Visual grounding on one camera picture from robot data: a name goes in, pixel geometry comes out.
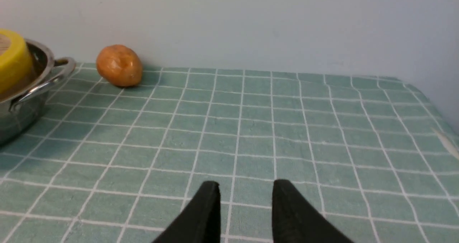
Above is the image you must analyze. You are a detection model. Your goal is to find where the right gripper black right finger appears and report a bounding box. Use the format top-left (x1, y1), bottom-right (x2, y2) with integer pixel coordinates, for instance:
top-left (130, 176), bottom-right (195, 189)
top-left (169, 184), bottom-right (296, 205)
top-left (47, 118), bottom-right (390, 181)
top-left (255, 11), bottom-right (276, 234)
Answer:
top-left (272, 180), bottom-right (352, 243)

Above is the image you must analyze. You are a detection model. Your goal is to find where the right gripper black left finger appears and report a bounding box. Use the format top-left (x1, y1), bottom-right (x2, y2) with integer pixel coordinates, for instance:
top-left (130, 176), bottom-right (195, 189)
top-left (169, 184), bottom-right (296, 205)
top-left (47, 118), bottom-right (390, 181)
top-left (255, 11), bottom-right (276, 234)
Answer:
top-left (154, 181), bottom-right (220, 243)

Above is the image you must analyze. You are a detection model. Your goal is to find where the woven bamboo steamer lid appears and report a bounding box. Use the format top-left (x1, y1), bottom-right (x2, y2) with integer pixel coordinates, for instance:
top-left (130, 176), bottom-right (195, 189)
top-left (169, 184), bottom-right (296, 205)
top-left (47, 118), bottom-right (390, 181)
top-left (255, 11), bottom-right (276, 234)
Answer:
top-left (0, 29), bottom-right (33, 94)

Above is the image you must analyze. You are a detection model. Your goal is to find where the stainless steel pot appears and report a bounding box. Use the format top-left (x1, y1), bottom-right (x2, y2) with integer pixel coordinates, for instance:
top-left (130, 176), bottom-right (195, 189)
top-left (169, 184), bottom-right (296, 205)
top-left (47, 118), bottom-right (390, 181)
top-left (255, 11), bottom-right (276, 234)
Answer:
top-left (0, 38), bottom-right (76, 144)

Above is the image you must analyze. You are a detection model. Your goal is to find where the green checkered tablecloth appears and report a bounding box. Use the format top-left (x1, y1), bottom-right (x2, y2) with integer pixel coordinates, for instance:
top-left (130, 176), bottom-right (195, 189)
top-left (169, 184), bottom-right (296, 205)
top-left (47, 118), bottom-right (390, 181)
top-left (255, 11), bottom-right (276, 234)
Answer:
top-left (0, 63), bottom-right (459, 243)

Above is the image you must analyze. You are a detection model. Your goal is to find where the brown potato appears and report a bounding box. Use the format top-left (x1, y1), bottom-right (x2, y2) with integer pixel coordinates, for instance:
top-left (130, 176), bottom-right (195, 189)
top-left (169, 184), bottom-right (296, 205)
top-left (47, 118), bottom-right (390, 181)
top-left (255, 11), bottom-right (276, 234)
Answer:
top-left (96, 45), bottom-right (143, 87)

